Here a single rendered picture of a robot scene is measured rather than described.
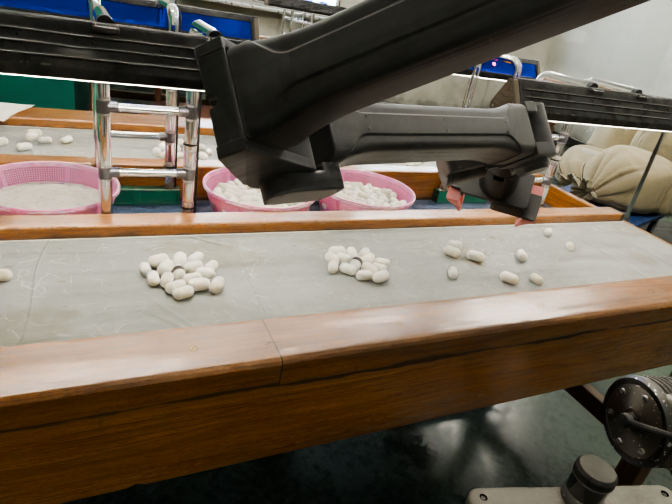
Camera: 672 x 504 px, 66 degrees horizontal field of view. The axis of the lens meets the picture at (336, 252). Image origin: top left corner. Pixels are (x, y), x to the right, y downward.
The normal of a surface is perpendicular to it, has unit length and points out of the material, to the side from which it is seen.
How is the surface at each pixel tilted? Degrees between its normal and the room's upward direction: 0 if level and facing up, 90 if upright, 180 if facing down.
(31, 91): 90
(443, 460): 0
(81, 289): 0
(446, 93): 91
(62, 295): 0
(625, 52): 90
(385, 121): 52
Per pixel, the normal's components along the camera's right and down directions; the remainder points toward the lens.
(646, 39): -0.94, 0.00
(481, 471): 0.17, -0.88
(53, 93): 0.32, 0.48
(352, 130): 0.59, -0.19
